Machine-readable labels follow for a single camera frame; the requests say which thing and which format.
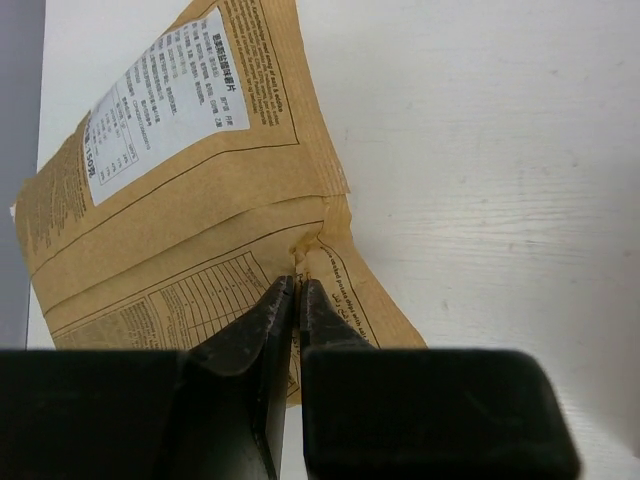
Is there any brown kraft chips bag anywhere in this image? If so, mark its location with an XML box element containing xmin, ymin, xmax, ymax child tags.
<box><xmin>13</xmin><ymin>0</ymin><xmax>428</xmax><ymax>407</ymax></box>

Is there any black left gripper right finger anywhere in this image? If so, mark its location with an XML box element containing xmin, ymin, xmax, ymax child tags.
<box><xmin>299</xmin><ymin>280</ymin><xmax>581</xmax><ymax>479</ymax></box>

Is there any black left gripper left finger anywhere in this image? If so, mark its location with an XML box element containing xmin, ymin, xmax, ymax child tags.
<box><xmin>1</xmin><ymin>276</ymin><xmax>294</xmax><ymax>479</ymax></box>

